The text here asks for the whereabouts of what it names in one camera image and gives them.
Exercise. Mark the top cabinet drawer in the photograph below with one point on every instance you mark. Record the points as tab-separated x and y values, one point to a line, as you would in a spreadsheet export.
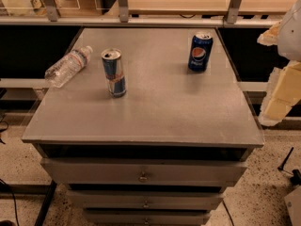
143	172

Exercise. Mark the metal railing frame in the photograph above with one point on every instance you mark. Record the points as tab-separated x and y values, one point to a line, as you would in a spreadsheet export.
245	13

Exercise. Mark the bottom cabinet drawer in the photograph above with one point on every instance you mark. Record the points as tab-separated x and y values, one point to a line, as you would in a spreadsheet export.
145	218

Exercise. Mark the cabinet drawer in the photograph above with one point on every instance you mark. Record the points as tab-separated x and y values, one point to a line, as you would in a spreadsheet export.
143	172
144	200
145	218

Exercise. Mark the red bull can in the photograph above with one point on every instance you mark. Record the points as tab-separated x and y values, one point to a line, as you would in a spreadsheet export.
114	73

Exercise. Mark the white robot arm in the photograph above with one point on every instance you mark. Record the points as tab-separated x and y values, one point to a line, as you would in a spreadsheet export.
286	34

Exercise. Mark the middle cabinet drawer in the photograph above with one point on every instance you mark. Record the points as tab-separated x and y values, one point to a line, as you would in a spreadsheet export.
144	200

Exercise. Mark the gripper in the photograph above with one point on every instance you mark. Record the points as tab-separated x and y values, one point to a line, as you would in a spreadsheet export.
291	39

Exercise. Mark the grey drawer cabinet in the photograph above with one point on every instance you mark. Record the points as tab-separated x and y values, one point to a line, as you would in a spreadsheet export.
167	113

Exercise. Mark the blue pepsi can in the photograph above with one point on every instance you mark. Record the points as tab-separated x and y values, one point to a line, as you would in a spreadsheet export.
201	47

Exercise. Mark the clear plastic water bottle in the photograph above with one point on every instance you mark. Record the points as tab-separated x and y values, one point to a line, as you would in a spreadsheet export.
68	66

